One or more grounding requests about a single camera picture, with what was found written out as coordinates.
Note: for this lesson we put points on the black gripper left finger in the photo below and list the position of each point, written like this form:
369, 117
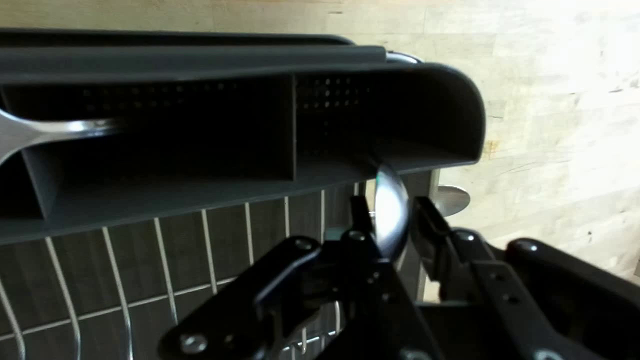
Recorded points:
380, 318

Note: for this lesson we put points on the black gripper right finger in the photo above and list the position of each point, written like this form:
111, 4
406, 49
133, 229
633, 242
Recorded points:
484, 310

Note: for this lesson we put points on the silver spoon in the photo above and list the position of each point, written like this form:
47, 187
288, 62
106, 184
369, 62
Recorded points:
453, 201
391, 213

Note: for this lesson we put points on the silver spoon on table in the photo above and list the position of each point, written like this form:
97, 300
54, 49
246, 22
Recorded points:
453, 201

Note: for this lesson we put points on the steel dish rack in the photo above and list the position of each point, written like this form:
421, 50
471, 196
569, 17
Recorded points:
208, 229

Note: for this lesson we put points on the silver fork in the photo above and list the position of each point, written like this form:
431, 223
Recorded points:
20, 132

